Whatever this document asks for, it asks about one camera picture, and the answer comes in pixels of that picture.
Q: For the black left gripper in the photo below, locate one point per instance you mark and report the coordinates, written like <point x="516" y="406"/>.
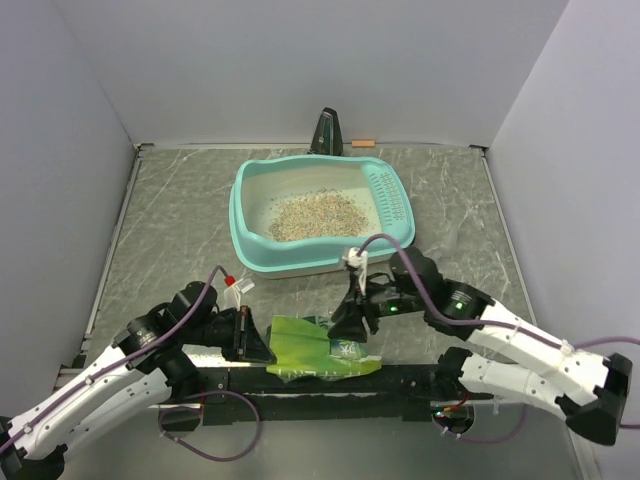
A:
<point x="246" y="344"/>

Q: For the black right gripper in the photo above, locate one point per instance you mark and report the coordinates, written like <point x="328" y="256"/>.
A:
<point x="348" y="316"/>

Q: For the black metronome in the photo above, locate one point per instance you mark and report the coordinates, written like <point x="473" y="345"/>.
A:
<point x="327" y="138"/>

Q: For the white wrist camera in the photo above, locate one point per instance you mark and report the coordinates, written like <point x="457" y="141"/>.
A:
<point x="235" y="289"/>
<point x="355" y="262"/>

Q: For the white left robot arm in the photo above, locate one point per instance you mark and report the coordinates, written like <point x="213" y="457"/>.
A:
<point x="144" y="365"/>

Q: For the green litter bag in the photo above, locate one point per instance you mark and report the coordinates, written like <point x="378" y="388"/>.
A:
<point x="303" y="350"/>

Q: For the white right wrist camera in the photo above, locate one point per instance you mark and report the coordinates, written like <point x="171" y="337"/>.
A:
<point x="355" y="262"/>

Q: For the teal litter box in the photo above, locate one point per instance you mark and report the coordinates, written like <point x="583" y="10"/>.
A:
<point x="261" y="184"/>

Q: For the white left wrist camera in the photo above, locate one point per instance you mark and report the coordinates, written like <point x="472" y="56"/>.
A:
<point x="235" y="289"/>

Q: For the cat litter pile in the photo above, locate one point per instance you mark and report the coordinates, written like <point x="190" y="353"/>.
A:
<point x="326" y="213"/>

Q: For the small orange block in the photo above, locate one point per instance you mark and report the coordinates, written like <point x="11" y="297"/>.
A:
<point x="363" y="144"/>

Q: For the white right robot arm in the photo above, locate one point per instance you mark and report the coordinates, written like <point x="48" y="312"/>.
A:
<point x="588" y="391"/>

